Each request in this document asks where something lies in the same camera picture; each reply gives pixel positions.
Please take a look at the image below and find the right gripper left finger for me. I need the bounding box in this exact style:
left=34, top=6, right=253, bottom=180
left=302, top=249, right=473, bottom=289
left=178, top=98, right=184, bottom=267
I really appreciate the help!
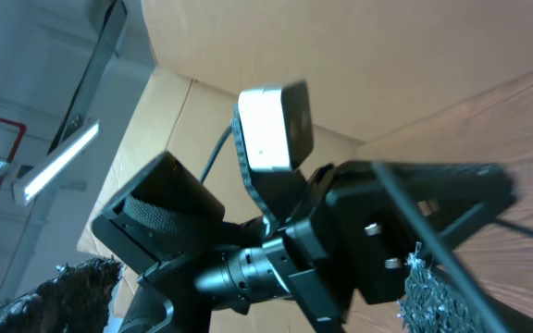
left=0, top=258, right=122, bottom=333

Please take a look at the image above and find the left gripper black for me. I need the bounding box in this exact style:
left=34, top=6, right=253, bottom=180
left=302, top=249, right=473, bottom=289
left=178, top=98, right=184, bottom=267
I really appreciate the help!
left=266, top=161, right=516, bottom=332

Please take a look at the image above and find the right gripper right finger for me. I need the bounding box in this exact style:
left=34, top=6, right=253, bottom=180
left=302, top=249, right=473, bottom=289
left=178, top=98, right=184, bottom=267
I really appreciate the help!
left=398, top=242, right=533, bottom=333

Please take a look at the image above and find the black USB cable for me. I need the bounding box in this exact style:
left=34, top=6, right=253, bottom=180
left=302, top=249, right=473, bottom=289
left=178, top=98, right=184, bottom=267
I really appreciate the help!
left=370, top=159, right=533, bottom=333

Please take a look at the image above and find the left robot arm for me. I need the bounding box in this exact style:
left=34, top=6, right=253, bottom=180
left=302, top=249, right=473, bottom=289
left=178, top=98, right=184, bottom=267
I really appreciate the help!
left=92, top=153, right=515, bottom=332

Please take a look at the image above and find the ceiling light fixture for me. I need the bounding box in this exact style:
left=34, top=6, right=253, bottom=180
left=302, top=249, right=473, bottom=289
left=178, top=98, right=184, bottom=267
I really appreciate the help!
left=12, top=119, right=99, bottom=206

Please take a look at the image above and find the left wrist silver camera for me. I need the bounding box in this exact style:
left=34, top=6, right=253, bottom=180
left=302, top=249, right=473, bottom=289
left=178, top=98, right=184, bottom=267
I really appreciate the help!
left=237, top=80, right=314, bottom=173

